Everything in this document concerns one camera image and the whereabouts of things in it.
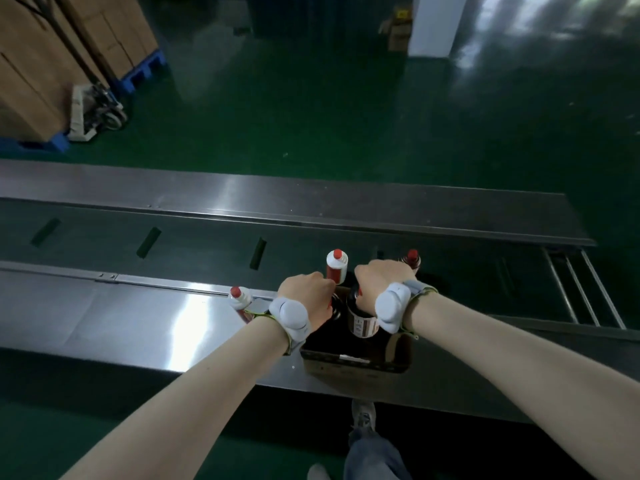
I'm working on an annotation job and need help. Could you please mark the person's right hand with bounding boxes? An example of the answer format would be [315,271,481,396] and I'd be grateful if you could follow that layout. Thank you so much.
[353,259,419,316]

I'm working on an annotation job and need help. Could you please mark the person's left hand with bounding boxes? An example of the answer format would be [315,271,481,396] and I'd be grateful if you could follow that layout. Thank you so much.
[276,271,337,328]

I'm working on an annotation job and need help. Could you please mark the brown label bottle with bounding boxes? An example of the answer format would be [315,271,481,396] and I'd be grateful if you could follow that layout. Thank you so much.
[347,293,381,340]

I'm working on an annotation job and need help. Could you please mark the person's left forearm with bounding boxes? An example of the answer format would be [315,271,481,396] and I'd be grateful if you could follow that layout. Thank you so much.
[60,315,292,480]

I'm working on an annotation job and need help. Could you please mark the person's right forearm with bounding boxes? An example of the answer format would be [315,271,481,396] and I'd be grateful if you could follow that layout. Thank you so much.
[403,292,640,480]

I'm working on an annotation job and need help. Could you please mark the white right wrist tracker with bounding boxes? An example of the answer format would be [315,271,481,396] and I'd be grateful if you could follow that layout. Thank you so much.
[374,280,439,335]

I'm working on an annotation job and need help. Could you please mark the white wrist tracker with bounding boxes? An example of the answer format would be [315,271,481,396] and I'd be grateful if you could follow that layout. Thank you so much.
[268,297,314,356]
[374,280,439,335]

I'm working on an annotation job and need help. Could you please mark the white bottle with red cap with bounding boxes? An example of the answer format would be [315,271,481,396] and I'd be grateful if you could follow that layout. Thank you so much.
[228,286,255,323]
[326,249,349,285]

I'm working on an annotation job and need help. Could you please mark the white left wrist tracker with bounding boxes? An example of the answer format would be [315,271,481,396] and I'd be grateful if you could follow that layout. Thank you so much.
[268,297,314,356]

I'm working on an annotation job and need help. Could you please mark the dark cardboard box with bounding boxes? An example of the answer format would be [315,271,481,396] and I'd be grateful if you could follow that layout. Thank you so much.
[299,287,414,390]

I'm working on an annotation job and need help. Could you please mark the person's blue jeans leg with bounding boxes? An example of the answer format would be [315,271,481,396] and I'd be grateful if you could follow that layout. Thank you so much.
[343,426,414,480]

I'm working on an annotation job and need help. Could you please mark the steel conveyor belt line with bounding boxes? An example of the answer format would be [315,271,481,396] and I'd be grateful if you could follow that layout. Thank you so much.
[0,160,640,426]

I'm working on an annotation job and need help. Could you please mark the steel roller track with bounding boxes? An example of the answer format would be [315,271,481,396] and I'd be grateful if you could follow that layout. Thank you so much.
[541,246,627,331]

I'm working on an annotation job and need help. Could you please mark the open cardboard box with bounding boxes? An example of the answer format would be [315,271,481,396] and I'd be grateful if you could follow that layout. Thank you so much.
[378,7,414,53]

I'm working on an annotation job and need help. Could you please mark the white pillar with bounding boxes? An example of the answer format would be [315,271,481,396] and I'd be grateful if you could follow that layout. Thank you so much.
[407,0,469,58]

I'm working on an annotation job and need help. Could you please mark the blue plastic pallet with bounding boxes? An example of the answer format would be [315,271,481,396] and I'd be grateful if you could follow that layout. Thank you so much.
[0,132,71,155]
[111,48,168,96]

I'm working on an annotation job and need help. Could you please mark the white pallet jack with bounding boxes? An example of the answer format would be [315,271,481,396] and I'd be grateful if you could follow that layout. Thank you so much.
[52,0,130,142]

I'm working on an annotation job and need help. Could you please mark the low stack of cardboard boxes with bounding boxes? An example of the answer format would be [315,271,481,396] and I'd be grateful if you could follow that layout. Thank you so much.
[64,0,160,81]

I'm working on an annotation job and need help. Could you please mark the tall stack of cardboard boxes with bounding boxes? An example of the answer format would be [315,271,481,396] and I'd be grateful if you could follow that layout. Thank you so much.
[0,0,109,143]

